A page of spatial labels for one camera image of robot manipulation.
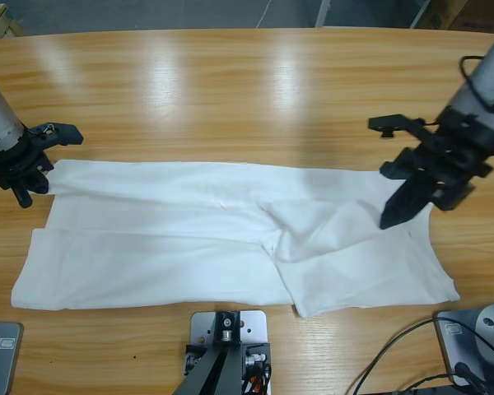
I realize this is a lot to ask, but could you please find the wooden pallet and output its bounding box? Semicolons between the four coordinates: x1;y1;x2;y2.
0;2;25;40

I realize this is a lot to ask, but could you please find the white metal frame leg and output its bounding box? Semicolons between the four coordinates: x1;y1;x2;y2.
315;0;335;28
409;0;434;29

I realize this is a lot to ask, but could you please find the cardboard box with blue print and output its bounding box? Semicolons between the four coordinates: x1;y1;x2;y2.
417;0;470;30

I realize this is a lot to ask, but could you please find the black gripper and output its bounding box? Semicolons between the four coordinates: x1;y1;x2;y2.
379;107;494;230
0;135;54;209

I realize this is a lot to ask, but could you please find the dark camera post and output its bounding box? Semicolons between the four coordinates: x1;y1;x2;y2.
176;345;245;395

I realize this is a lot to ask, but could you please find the black and silver clamp fitting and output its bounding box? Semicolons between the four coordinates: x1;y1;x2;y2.
183;344;207;376

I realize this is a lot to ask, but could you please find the white camera mounting plate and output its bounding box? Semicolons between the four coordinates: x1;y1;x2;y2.
184;310;273;395

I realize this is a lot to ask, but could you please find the cardboard box with dark lettering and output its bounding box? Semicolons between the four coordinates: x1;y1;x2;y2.
448;0;494;33

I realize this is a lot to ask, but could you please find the black and orange cable bundle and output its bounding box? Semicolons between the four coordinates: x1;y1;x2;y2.
241;364;275;395

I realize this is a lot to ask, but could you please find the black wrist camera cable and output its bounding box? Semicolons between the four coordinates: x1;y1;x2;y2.
459;55;494;108

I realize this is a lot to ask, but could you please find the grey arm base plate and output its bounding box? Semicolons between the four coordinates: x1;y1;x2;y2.
435;309;494;388
0;322;25;395

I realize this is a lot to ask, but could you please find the black bracket with silver bolt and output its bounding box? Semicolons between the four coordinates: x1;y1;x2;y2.
213;311;243;349

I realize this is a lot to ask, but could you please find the thin black cable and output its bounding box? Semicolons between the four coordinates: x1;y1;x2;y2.
394;372;458;395

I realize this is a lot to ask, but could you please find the black block with silver connector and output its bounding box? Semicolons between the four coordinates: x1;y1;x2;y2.
241;342;272;371

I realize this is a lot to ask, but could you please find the white T-shirt with UNITREE print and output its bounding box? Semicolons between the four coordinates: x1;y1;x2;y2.
10;158;462;320

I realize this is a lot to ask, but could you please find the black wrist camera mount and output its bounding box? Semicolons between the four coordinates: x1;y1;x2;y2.
368;114;429;141
24;122;85;150

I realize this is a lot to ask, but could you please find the long black cable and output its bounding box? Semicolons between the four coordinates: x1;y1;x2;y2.
353;317;494;395

